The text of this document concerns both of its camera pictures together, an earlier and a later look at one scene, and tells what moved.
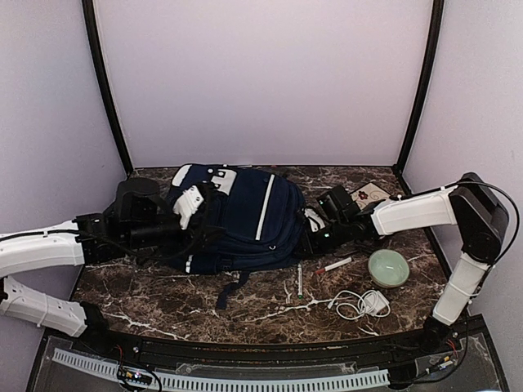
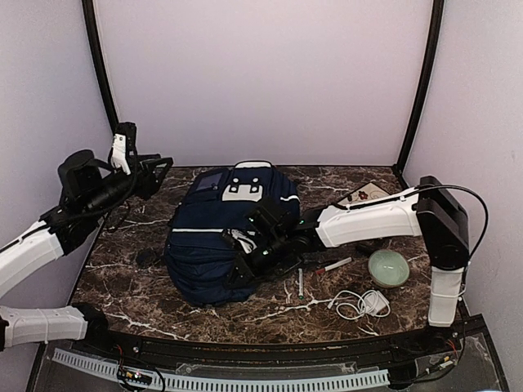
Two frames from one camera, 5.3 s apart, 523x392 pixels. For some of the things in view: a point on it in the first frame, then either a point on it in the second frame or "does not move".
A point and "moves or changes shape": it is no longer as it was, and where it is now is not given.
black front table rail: [354, 353] does not move
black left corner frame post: [98, 64] does not move
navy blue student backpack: [262, 215] moves or changes shape
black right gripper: [311, 248] to [248, 269]
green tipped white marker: [300, 282] does not move
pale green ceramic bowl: [388, 269] does not move
